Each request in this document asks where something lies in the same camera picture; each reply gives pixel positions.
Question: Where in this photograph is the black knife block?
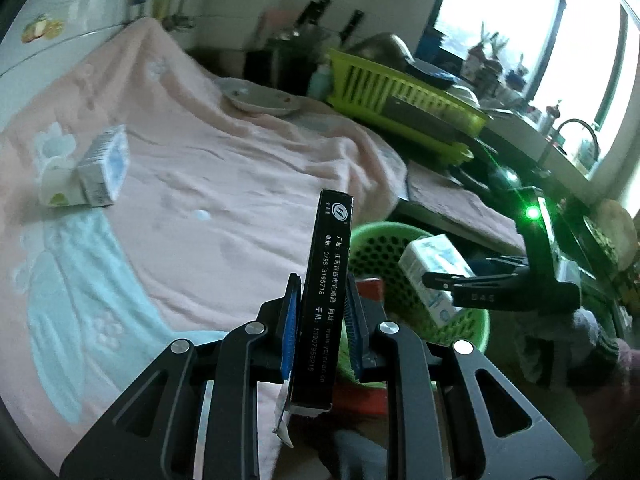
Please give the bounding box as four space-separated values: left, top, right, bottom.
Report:
242 0 364 96

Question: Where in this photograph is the grey trouser leg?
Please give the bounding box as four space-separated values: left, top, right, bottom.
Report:
334 430 387 480

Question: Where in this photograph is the mauve dish towel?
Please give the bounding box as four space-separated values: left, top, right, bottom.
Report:
407 162 525 256

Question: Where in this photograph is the chrome sink faucet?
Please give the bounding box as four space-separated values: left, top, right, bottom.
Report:
537 118 601 169

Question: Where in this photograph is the lime green dish rack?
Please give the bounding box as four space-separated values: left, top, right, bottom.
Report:
328 49 488 166

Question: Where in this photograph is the metal pot in rack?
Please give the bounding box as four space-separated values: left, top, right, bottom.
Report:
346 32 413 65

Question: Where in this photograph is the black red cigarette box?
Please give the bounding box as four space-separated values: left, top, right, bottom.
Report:
271 187 356 450

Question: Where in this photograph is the green plastic trash basket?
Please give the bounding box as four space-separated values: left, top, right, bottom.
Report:
336 220 492 386

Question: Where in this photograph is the pink towel table cover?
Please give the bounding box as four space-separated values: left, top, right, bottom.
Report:
1 18 407 472

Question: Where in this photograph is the red plastic stool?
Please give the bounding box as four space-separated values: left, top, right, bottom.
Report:
333 276 387 417

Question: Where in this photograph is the white ceramic dish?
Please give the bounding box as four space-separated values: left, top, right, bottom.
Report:
216 77 302 117

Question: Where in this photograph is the white blue milk carton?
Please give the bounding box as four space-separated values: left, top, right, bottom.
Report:
76 125 130 207

